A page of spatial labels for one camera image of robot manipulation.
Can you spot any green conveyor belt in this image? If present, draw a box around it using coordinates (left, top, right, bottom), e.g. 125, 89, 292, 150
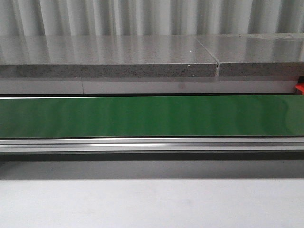
0, 95, 304, 138

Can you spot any grey stone slab right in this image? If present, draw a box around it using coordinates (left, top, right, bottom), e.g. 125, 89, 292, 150
197, 33, 304, 79

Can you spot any grey stone slab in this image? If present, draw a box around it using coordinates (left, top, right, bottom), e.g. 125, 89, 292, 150
0, 35, 217, 78
197, 33, 304, 79

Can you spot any grey stone slab left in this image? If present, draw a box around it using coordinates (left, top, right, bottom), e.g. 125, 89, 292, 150
0, 35, 217, 78

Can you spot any red plastic tray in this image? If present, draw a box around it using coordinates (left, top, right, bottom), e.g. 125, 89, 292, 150
295, 83, 304, 95

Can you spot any white corrugated curtain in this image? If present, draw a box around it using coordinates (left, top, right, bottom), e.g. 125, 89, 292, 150
0, 0, 304, 36

